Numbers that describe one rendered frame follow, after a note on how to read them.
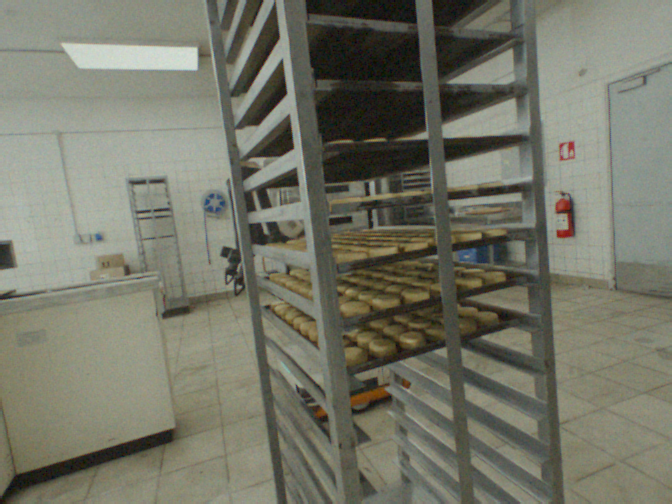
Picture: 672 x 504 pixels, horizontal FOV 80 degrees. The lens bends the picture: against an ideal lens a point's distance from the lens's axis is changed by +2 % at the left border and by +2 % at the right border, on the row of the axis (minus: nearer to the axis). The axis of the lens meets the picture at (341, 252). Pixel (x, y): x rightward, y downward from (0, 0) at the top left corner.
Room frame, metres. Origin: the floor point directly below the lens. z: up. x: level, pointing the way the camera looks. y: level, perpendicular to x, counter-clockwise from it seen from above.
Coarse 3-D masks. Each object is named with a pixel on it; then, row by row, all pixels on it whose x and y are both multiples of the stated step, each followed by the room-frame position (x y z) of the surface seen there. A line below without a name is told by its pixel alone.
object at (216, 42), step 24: (216, 0) 1.14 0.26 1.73; (216, 24) 1.14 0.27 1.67; (216, 48) 1.13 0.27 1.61; (216, 72) 1.13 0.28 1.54; (240, 168) 1.14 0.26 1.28; (240, 192) 1.14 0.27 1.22; (240, 216) 1.13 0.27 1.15; (240, 240) 1.13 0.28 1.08; (264, 360) 1.14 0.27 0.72; (264, 384) 1.13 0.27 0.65; (264, 408) 1.13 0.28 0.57
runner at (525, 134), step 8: (520, 128) 0.77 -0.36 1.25; (528, 128) 0.75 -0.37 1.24; (528, 136) 0.75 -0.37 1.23; (512, 144) 0.76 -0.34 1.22; (520, 144) 0.76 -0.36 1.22; (480, 152) 0.83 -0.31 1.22; (488, 152) 0.83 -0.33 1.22; (448, 160) 0.92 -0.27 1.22; (416, 168) 1.04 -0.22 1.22; (384, 176) 1.19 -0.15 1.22; (392, 176) 1.19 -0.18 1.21
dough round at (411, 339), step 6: (402, 336) 0.73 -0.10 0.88; (408, 336) 0.73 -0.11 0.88; (414, 336) 0.72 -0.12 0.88; (420, 336) 0.72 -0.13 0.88; (402, 342) 0.72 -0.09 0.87; (408, 342) 0.71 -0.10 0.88; (414, 342) 0.71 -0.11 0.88; (420, 342) 0.71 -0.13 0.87; (426, 342) 0.72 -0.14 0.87; (408, 348) 0.71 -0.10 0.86
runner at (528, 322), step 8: (464, 304) 0.95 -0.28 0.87; (472, 304) 0.92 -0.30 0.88; (480, 304) 0.90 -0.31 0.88; (488, 304) 0.87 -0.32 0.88; (496, 312) 0.85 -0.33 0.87; (504, 312) 0.83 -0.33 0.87; (512, 312) 0.81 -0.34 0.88; (520, 312) 0.79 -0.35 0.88; (528, 312) 0.78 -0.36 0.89; (520, 320) 0.79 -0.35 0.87; (528, 320) 0.78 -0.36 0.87; (536, 320) 0.76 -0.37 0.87; (520, 328) 0.77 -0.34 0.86; (528, 328) 0.76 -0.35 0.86; (536, 328) 0.76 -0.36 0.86
